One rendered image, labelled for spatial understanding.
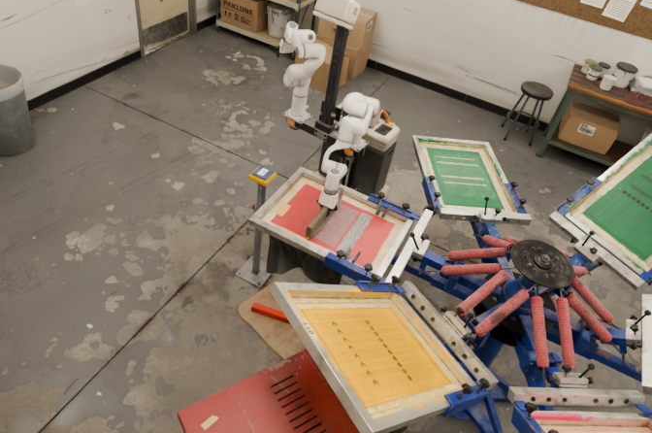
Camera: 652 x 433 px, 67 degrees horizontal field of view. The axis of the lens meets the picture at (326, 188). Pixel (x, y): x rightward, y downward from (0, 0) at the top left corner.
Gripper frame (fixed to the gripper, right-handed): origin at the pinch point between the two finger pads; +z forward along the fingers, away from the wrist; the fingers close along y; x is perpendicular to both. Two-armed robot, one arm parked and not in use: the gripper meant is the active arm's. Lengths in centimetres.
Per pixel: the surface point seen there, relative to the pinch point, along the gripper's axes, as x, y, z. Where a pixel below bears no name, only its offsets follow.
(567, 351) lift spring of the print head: 31, -134, -10
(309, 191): -16.0, 18.6, 4.2
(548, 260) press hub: 4, -113, -33
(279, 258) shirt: 17.0, 15.6, 33.3
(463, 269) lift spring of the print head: 9, -81, -11
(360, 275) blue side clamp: 29.8, -35.7, 3.6
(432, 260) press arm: 3, -65, -3
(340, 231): 3.4, -12.2, 5.8
